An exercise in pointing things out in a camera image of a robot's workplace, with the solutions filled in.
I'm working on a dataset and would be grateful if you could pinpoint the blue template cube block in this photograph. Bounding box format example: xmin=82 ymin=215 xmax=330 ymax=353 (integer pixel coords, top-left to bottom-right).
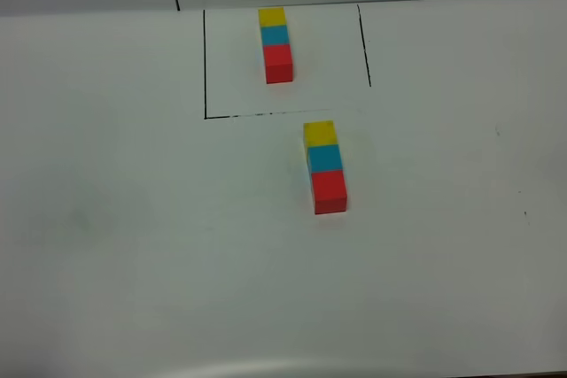
xmin=260 ymin=25 xmax=290 ymax=46

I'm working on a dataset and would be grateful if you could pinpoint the yellow template cube block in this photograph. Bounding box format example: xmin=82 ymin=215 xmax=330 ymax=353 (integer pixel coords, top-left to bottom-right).
xmin=258 ymin=7 xmax=287 ymax=27

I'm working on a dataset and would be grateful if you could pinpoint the red template cube block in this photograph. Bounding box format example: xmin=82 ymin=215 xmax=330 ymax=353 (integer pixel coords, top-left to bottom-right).
xmin=263 ymin=44 xmax=293 ymax=84

